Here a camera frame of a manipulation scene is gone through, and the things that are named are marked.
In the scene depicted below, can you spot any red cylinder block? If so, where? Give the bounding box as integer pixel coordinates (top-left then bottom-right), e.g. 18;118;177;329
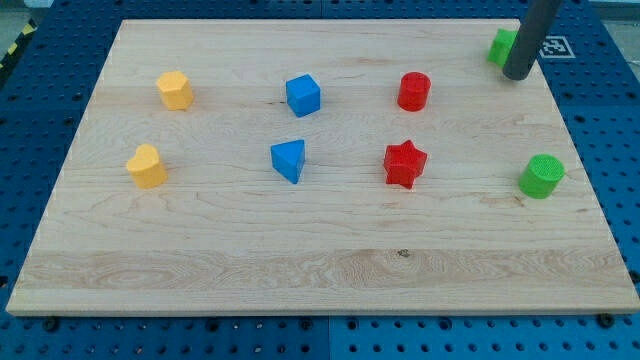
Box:
397;72;431;112

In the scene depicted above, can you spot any red star block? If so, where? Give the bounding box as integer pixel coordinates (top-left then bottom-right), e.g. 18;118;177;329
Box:
383;140;428;189

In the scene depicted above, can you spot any blue cube block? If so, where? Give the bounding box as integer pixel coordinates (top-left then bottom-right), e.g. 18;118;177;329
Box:
285;74;321;117

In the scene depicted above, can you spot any yellow heart block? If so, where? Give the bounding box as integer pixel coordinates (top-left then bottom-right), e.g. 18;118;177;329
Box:
126;144;168;189

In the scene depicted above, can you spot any black yellow hazard tape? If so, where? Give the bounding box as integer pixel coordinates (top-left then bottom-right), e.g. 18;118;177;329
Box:
1;18;38;72

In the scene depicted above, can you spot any yellow hexagon block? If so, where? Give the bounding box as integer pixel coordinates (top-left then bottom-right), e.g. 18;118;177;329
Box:
156;71;194;111

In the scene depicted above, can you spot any green cylinder block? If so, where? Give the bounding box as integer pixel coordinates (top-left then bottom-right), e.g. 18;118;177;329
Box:
518;154;565;199

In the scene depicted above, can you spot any grey cylindrical robot arm rod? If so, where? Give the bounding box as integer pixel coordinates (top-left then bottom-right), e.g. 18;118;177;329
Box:
502;0;562;81

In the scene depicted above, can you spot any light wooden board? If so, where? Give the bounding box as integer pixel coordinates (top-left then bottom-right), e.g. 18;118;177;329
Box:
7;19;639;317

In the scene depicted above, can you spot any blue triangle block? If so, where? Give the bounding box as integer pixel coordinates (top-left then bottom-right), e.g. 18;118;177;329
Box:
270;139;305;184

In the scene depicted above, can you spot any white fiducial marker tag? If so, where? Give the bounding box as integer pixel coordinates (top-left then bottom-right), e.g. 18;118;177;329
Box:
539;35;575;59

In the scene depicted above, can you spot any green star block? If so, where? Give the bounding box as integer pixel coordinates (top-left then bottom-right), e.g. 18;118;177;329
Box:
487;28;518;67

